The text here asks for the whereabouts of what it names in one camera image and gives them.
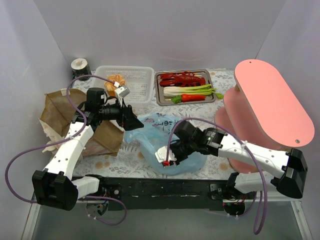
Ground light blue plastic grocery bag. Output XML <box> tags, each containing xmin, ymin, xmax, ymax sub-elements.
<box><xmin>124</xmin><ymin>113</ymin><xmax>207</xmax><ymax>176</ymax></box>

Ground toy fried bread piece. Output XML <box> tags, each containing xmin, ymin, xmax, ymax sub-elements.
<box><xmin>104</xmin><ymin>74</ymin><xmax>126</xmax><ymax>92</ymax></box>

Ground brown paper bag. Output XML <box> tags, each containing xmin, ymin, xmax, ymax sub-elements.
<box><xmin>39</xmin><ymin>89</ymin><xmax>124</xmax><ymax>156</ymax></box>

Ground green toy vegetable stalks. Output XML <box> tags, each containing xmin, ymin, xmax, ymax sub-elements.
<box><xmin>163</xmin><ymin>84</ymin><xmax>224</xmax><ymax>99</ymax></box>

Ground red toy lobster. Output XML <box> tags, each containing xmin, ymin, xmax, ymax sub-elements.
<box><xmin>159</xmin><ymin>71</ymin><xmax>206</xmax><ymax>87</ymax></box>

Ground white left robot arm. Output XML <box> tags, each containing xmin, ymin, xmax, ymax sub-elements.
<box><xmin>32</xmin><ymin>85</ymin><xmax>144</xmax><ymax>211</ymax></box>

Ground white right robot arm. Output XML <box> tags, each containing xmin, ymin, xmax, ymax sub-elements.
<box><xmin>170</xmin><ymin>121</ymin><xmax>308</xmax><ymax>199</ymax></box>

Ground floral patterned table mat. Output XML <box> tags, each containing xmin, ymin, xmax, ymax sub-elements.
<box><xmin>46</xmin><ymin>68</ymin><xmax>276</xmax><ymax>181</ymax></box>

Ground stainless steel tray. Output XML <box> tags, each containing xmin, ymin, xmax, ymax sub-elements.
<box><xmin>154</xmin><ymin>69</ymin><xmax>218</xmax><ymax>106</ymax></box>

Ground orange toy carrot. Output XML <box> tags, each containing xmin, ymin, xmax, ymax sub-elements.
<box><xmin>171</xmin><ymin>94</ymin><xmax>206</xmax><ymax>104</ymax></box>

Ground white plastic perforated basket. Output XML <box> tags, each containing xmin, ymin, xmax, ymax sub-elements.
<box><xmin>94</xmin><ymin>65</ymin><xmax>155</xmax><ymax>108</ymax></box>

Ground pink two-tier shelf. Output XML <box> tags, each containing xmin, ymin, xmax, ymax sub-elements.
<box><xmin>214</xmin><ymin>58</ymin><xmax>315</xmax><ymax>174</ymax></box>

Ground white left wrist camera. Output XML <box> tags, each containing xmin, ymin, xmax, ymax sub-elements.
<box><xmin>114</xmin><ymin>85</ymin><xmax>130</xmax><ymax>106</ymax></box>

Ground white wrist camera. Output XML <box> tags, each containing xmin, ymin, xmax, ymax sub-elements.
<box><xmin>114</xmin><ymin>85</ymin><xmax>130</xmax><ymax>106</ymax></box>
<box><xmin>154</xmin><ymin>146</ymin><xmax>177</xmax><ymax>167</ymax></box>

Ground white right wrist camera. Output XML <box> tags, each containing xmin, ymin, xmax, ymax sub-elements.
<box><xmin>154</xmin><ymin>146</ymin><xmax>177</xmax><ymax>167</ymax></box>

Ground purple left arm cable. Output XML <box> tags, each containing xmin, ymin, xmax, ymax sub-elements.
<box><xmin>4</xmin><ymin>74</ymin><xmax>128</xmax><ymax>227</ymax></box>

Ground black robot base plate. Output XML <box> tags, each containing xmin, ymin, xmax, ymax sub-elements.
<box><xmin>86</xmin><ymin>177</ymin><xmax>255</xmax><ymax>211</ymax></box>

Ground aluminium frame rail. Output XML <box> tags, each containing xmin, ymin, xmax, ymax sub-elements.
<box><xmin>22</xmin><ymin>190</ymin><xmax>313</xmax><ymax>240</ymax></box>

